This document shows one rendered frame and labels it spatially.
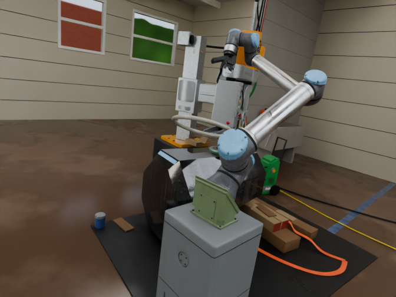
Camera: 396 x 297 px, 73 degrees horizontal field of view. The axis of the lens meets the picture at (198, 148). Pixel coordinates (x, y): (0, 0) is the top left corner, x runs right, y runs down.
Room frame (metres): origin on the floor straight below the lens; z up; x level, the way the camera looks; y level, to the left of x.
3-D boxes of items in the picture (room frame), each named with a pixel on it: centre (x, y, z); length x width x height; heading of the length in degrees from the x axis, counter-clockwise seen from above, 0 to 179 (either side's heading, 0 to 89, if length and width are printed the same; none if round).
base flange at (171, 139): (3.43, 0.19, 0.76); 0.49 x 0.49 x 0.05; 39
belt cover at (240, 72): (2.91, -0.33, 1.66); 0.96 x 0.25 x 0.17; 162
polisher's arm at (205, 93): (3.36, 0.00, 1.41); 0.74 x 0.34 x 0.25; 69
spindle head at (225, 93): (2.65, -0.25, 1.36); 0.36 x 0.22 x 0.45; 162
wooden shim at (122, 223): (2.45, 0.66, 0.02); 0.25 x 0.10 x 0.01; 49
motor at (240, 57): (3.20, -0.44, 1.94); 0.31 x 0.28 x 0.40; 72
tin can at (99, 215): (2.37, 0.88, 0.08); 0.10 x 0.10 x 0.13
